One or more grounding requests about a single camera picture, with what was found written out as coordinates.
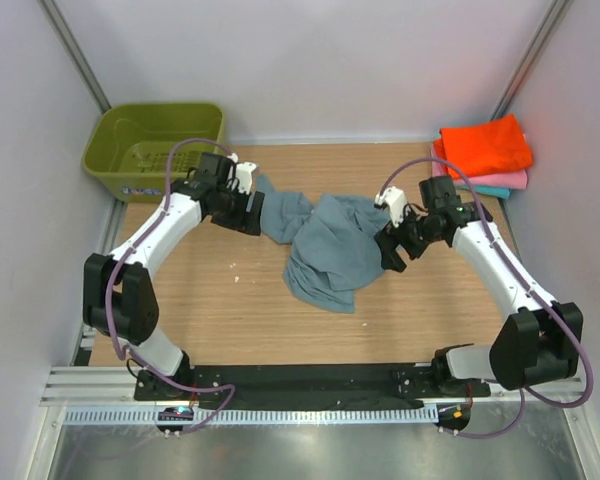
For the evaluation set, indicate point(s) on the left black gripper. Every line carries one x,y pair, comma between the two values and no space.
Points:
248,222

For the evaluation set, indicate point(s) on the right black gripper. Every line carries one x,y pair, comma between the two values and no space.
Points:
386,239

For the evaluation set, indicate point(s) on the grey-blue t shirt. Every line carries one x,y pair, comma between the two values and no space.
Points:
333,250

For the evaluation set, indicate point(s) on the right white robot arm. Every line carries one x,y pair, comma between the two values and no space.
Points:
536,342

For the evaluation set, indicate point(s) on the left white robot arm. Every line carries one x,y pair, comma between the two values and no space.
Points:
119,299

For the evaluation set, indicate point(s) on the teal folded t shirt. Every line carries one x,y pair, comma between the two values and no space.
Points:
496,192

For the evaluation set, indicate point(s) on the olive green plastic basket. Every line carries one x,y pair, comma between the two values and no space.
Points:
129,147

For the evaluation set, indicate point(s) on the pink folded t shirt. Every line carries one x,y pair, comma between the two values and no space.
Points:
515,180

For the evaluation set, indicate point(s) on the orange folded t shirt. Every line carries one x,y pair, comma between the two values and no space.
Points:
496,147

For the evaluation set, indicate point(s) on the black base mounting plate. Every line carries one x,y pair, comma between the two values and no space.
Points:
347,387

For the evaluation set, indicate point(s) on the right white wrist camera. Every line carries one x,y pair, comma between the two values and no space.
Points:
394,201

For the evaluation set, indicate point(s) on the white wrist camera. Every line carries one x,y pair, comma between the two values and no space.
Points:
394,201
245,174

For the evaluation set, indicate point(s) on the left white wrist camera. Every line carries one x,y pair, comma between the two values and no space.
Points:
245,174

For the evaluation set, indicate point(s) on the white slotted cable duct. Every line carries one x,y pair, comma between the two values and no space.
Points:
162,415

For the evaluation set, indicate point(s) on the aluminium frame rail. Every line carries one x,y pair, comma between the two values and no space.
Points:
108,385

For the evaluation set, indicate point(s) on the left corner aluminium post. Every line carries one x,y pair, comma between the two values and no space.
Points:
75,53

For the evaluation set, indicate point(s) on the corner aluminium post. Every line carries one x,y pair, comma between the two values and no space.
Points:
541,38
75,53

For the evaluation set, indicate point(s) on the right corner aluminium post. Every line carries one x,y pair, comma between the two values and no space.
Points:
541,38

